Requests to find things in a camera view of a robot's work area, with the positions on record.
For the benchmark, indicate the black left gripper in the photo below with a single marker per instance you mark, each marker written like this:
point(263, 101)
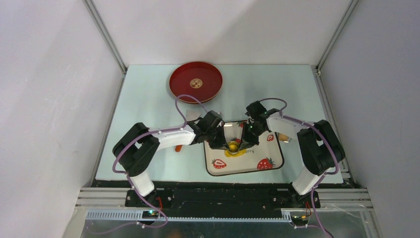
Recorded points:
point(222, 142)

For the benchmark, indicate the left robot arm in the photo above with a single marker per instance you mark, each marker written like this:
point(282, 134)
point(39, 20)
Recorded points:
point(135, 150)

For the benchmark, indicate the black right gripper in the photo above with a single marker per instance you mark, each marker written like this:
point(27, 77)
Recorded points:
point(246, 141)

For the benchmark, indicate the strawberry print tray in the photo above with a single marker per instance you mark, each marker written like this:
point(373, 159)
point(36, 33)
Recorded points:
point(265, 156)

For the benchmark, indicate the red round plate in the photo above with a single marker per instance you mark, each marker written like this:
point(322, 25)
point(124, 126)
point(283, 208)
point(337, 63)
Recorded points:
point(199, 79)

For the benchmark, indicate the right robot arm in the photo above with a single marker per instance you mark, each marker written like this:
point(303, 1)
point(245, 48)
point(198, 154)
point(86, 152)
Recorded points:
point(321, 150)

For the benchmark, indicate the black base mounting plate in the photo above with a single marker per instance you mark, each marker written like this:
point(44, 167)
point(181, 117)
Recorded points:
point(150, 199)

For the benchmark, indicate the aluminium frame rail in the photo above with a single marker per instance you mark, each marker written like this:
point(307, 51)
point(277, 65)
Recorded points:
point(231, 205)

